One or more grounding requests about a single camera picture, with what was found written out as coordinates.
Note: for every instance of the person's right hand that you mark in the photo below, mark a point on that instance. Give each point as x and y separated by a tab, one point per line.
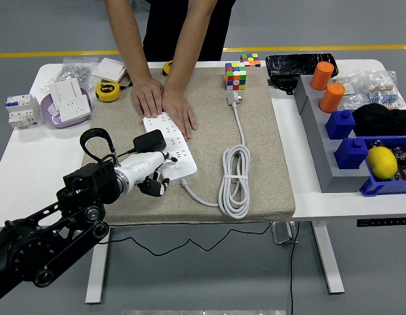
148	96

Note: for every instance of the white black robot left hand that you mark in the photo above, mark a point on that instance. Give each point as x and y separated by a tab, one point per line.
142	165

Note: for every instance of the person's left hand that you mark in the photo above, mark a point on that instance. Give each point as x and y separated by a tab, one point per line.
179	110

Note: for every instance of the black plug adapter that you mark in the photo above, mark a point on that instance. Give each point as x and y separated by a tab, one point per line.
150	141

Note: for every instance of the white power strip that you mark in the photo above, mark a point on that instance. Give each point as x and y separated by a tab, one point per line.
184	164

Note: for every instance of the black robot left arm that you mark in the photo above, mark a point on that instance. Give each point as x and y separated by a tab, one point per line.
42	249

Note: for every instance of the person's left forearm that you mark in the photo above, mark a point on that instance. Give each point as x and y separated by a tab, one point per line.
189	42

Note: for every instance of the person's right forearm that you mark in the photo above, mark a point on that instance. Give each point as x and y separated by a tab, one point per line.
129	39

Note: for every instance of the dark circuit board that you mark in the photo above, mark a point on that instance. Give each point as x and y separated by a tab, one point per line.
404	164

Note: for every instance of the small yellow tape measure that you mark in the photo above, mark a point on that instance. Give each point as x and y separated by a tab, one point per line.
166	67

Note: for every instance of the grey-brown mat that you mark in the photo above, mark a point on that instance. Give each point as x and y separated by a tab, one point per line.
206	138

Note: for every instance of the yellow black tape measure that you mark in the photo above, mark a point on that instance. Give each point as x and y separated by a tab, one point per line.
107	92

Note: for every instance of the large colourful puzzle cube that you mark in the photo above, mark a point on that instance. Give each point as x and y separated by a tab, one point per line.
235	77

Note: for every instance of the person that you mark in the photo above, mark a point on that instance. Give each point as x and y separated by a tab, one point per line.
183	26

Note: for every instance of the clear bag of screws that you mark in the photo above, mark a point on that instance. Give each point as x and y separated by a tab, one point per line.
73	69

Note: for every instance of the small colourful puzzle cube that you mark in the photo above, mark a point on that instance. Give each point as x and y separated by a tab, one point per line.
250	60

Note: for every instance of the small white card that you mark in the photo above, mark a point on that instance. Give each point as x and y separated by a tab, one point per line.
53	111

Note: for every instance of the purple plate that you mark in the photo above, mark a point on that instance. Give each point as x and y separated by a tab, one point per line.
48	121

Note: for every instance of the white table leg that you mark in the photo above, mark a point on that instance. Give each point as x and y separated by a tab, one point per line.
330	262
97	269

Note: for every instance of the black plastic tray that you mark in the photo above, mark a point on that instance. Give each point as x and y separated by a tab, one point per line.
294	64

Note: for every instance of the white circuit breaker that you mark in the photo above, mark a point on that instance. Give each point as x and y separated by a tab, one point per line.
22	111

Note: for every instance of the orange cylinder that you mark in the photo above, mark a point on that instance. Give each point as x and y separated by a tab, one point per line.
321	77
332	98

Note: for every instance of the grey stepped block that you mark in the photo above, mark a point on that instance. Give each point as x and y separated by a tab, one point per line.
320	157

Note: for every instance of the blue block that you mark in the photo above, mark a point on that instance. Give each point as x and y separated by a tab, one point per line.
340	126
350	154

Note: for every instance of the clear bag of small parts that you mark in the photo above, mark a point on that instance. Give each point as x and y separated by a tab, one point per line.
353	95

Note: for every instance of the black cloth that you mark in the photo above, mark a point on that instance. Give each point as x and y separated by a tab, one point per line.
379	119

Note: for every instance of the clear bag of resistors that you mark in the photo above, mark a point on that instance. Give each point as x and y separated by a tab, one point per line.
386	90

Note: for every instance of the yellow lemon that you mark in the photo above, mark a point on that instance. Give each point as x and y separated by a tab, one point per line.
382	163

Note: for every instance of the blue plastic bin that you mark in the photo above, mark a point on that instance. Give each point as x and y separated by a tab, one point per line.
379	188

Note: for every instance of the black table control panel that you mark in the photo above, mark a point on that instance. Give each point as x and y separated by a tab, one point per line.
381	222

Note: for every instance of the white wall switch plate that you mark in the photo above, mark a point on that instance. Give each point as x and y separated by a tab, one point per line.
107	69

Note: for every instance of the white wall socket panel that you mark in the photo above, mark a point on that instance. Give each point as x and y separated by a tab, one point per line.
74	110

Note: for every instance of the white switch panel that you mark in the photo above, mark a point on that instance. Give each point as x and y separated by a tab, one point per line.
68	88

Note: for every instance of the metal bracket under table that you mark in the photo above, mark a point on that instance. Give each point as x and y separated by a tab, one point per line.
283	234

